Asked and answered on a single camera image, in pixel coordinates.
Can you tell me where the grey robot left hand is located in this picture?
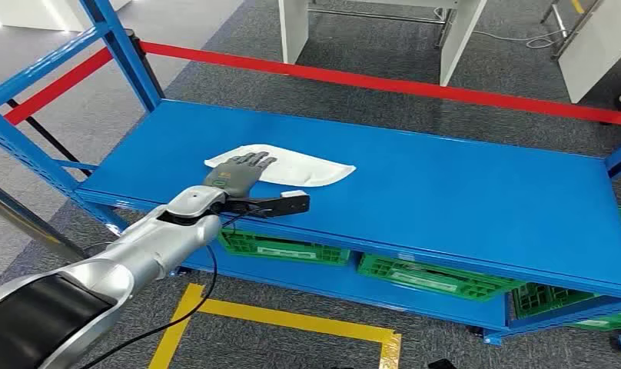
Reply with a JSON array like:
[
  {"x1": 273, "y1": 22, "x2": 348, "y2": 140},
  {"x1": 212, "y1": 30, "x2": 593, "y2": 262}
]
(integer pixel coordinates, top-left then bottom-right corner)
[{"x1": 203, "y1": 151, "x2": 278, "y2": 199}]

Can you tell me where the white curved panel part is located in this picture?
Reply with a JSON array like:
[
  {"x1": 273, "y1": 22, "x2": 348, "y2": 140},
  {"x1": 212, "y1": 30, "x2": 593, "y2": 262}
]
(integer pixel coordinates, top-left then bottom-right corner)
[{"x1": 203, "y1": 144, "x2": 357, "y2": 188}]

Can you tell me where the blue metal shelf rack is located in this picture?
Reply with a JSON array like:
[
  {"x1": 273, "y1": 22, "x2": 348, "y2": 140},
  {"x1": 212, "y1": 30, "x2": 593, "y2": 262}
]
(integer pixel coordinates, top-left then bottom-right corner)
[{"x1": 0, "y1": 0, "x2": 621, "y2": 357}]

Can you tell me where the red barrier belt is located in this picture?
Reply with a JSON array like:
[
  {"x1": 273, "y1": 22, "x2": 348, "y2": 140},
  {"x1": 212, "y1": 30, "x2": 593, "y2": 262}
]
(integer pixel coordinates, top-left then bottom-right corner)
[
  {"x1": 0, "y1": 47, "x2": 114, "y2": 147},
  {"x1": 139, "y1": 42, "x2": 621, "y2": 128}
]

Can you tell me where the thin black rod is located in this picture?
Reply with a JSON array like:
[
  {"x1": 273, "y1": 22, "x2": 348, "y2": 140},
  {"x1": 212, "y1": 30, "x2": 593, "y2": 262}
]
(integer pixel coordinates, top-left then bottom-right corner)
[{"x1": 0, "y1": 73, "x2": 92, "y2": 178}]

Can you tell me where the white desk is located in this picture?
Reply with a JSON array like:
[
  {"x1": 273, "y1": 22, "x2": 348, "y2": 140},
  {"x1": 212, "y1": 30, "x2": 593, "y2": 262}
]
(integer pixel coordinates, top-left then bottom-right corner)
[
  {"x1": 540, "y1": 0, "x2": 621, "y2": 105},
  {"x1": 278, "y1": 0, "x2": 488, "y2": 87}
]

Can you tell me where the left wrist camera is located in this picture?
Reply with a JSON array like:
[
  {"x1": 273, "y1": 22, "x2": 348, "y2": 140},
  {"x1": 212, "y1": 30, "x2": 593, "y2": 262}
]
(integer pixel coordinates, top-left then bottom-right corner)
[{"x1": 221, "y1": 189, "x2": 311, "y2": 220}]

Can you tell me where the black tether cable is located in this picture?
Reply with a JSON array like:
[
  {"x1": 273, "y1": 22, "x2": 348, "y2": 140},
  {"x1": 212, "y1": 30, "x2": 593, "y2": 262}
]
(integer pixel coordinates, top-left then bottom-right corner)
[{"x1": 78, "y1": 206, "x2": 271, "y2": 369}]

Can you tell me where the white floor cable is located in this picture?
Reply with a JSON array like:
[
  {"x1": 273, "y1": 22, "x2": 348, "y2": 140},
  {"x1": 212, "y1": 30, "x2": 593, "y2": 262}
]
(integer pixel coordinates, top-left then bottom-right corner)
[{"x1": 470, "y1": 28, "x2": 570, "y2": 51}]

